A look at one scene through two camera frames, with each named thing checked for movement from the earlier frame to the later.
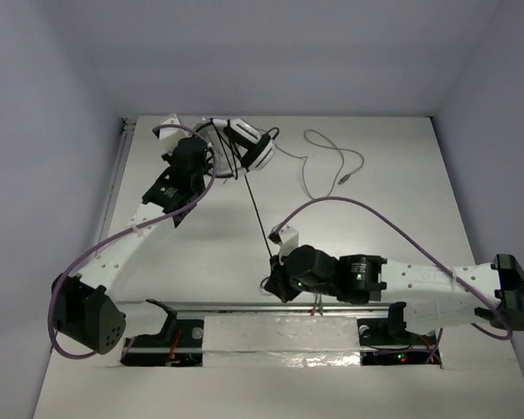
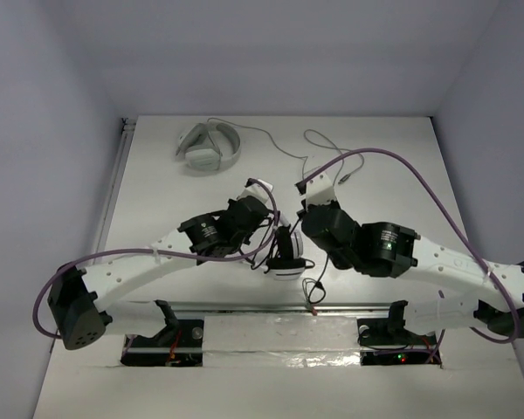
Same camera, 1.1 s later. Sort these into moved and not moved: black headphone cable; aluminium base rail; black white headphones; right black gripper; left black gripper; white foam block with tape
Moved: left black gripper; black white headphones; right black gripper; black headphone cable
Not moved: aluminium base rail; white foam block with tape
